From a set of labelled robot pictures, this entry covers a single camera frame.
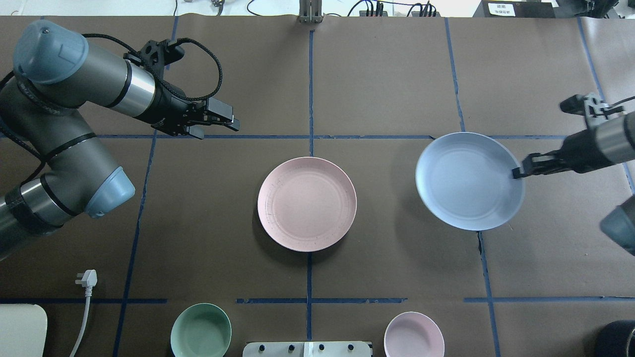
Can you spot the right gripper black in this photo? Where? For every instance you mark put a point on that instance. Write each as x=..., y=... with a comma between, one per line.
x=575, y=154

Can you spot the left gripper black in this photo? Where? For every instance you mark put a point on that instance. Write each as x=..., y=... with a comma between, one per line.
x=169, y=107

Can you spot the blue plate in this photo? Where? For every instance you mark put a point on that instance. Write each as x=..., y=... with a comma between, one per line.
x=465, y=179

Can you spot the pink plate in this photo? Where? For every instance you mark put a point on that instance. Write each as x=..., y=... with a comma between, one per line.
x=307, y=204

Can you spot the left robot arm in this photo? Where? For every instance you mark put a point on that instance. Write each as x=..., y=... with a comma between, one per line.
x=55, y=72

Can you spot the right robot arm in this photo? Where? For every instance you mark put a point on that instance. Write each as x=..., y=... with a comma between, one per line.
x=593, y=196

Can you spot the black box with label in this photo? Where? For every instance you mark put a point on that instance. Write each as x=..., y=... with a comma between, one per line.
x=514, y=8

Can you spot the dark blue saucepan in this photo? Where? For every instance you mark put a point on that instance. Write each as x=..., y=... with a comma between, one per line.
x=617, y=339

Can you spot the pink bowl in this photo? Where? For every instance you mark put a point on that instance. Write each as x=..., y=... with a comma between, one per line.
x=413, y=334

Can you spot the green bowl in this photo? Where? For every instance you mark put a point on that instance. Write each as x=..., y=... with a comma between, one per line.
x=201, y=330

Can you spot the white toaster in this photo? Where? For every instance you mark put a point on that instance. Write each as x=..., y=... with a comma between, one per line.
x=23, y=329

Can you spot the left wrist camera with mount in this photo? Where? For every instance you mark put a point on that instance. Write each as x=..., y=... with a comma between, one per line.
x=155, y=56

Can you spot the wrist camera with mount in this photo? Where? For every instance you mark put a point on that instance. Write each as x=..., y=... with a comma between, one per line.
x=592, y=108
x=155, y=56

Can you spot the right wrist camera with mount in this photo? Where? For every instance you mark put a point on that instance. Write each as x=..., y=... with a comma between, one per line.
x=592, y=108

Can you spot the aluminium frame post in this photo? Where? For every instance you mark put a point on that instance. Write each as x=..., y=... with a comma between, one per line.
x=310, y=11

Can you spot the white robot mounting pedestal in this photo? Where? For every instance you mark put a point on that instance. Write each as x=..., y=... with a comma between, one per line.
x=309, y=349

